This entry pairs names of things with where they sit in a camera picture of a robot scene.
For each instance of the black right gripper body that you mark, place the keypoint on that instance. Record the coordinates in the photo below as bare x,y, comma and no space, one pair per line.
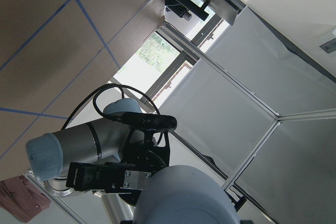
141,153

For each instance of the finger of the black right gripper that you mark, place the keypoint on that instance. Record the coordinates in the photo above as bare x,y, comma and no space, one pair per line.
110,177

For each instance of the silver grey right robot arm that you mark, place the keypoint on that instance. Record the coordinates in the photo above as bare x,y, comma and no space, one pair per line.
116,154

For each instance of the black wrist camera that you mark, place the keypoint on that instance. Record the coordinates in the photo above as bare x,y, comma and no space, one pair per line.
145,122

